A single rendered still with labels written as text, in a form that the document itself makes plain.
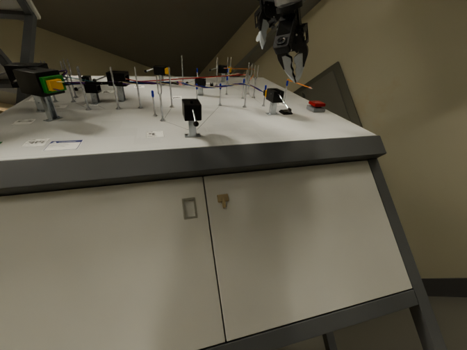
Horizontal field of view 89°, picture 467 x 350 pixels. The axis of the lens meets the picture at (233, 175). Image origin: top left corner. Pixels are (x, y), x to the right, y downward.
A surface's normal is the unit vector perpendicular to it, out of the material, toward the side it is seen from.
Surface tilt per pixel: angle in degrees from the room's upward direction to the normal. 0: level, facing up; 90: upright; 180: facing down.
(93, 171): 90
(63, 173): 90
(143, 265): 90
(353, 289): 90
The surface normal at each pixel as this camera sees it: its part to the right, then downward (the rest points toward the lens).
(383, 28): -0.75, -0.06
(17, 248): 0.22, -0.31
